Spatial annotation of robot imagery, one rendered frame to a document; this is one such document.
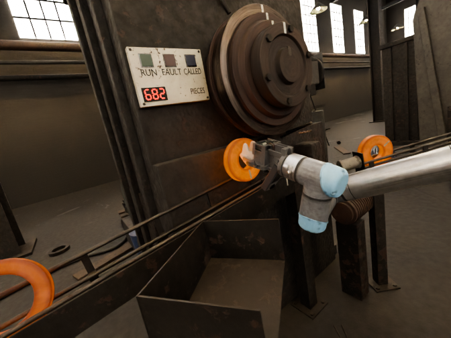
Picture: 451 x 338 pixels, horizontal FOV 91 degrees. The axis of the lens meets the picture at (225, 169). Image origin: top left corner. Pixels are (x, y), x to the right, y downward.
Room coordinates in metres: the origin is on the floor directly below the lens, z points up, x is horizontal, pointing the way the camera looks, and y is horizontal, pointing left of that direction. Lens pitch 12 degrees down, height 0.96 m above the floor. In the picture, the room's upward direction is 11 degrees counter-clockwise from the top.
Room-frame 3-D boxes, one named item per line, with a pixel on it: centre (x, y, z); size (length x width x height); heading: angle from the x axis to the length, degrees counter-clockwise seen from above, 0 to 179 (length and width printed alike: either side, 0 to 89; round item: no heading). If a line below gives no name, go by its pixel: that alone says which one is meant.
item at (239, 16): (0.91, -0.22, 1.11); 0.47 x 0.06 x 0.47; 124
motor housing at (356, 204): (0.99, -0.57, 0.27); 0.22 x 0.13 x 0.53; 124
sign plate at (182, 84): (0.81, 0.12, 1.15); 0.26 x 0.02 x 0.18; 124
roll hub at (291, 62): (0.83, -0.28, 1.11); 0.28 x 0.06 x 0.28; 124
